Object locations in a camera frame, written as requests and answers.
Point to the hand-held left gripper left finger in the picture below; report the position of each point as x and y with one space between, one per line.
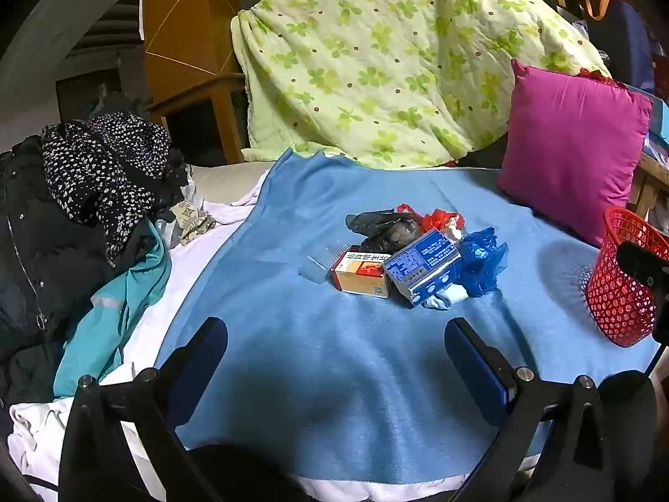
209 348

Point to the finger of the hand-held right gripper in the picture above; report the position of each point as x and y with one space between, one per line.
645 264

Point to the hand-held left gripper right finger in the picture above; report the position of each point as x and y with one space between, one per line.
473 366

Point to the red plastic mesh basket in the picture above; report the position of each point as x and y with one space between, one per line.
616 303

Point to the blue plastic bag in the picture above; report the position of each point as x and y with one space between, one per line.
481 266

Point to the blue and white carton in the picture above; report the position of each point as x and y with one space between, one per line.
423 266

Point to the clear plastic piece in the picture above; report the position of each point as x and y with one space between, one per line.
316 269

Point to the white tissue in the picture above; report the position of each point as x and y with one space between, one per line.
453 232

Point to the orange carton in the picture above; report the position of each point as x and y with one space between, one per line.
360 277

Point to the red plastic bag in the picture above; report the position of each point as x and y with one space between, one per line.
439 218

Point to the black plastic bag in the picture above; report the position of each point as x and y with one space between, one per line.
387 232

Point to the wooden table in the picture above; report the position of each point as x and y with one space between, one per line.
653 172

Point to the teal jacket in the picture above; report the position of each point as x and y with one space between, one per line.
115 303

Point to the blue blanket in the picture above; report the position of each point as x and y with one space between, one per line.
313 350

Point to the beige patterned cloth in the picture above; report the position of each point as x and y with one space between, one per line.
193 222

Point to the magenta pillow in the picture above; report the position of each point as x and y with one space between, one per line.
569 146

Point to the light blue shoe box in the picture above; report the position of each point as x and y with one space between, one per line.
659 120

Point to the beige mattress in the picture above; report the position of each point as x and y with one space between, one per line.
224 180

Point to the black lace cloth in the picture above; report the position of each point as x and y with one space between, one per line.
175 178

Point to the black jacket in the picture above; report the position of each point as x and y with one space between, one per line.
42 272

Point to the shiny red bag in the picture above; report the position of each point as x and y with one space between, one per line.
596 74

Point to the green clover print quilt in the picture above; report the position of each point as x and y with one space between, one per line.
366 63

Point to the orange wooden cabinet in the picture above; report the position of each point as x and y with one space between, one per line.
183 21

